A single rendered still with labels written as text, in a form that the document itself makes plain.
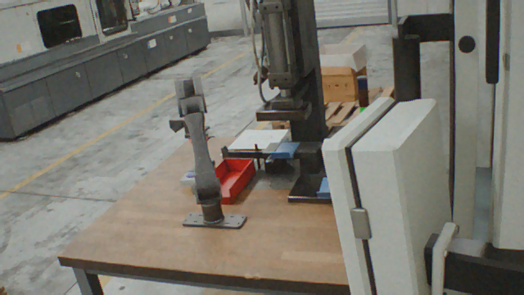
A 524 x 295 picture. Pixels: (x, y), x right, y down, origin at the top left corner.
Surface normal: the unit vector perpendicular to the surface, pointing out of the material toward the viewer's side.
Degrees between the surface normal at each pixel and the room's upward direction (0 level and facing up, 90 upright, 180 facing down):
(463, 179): 90
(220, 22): 90
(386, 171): 90
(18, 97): 90
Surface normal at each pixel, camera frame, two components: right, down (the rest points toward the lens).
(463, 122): -0.37, 0.39
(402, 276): -0.55, 0.38
